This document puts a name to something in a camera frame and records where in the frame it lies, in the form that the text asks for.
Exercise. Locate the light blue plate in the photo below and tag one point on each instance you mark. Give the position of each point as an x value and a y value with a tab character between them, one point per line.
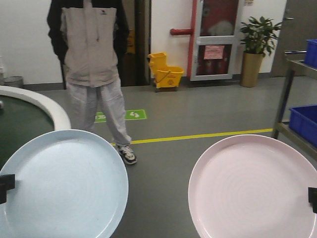
68	184

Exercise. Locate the white outer conveyor rim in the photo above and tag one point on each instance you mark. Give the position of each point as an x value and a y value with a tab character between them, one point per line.
54	110

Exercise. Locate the person in grey jacket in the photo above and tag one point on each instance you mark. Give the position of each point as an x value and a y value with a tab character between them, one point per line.
88	37

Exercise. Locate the small blue bin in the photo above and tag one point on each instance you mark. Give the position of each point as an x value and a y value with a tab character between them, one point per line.
311	53

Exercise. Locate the pink plate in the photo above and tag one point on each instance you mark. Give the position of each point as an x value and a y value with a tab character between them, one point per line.
252	186

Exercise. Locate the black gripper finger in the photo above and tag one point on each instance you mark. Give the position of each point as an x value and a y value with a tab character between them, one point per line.
312	197
7	182

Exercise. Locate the metal shelf cart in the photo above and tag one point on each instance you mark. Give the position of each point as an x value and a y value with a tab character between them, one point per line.
297	74

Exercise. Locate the yellow mop bucket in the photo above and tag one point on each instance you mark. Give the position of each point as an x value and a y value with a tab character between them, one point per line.
165	76

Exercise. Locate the plant in gold pot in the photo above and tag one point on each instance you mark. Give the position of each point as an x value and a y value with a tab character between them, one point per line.
259	36

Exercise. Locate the red fire hose cabinet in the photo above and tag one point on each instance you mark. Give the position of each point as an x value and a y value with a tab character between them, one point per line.
213	39

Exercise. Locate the blue bin on shelf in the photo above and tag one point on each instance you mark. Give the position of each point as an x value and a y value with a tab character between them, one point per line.
303	120

